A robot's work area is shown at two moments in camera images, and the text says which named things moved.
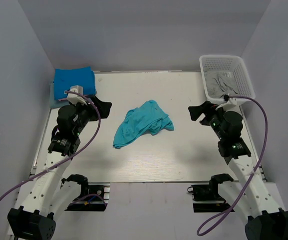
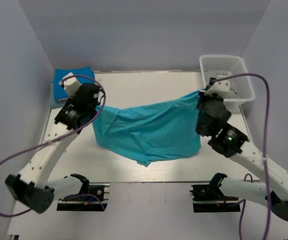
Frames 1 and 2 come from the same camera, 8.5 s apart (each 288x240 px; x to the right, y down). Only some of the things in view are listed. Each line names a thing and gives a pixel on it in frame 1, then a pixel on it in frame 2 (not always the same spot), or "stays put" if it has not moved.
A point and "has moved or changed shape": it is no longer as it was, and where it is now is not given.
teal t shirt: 149,117 has moved or changed shape
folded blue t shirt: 64,78 stays put
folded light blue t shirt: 55,103 stays put
